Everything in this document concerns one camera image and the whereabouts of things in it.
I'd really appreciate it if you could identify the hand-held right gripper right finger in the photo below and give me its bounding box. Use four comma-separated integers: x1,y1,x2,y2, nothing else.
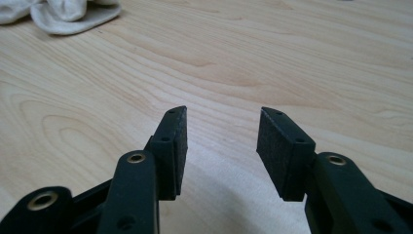
255,106,317,203

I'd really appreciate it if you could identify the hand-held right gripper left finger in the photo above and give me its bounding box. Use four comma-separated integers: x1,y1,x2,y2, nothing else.
144,105,189,201

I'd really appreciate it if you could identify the white cloth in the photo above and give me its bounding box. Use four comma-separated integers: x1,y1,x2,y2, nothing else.
0,0,123,36

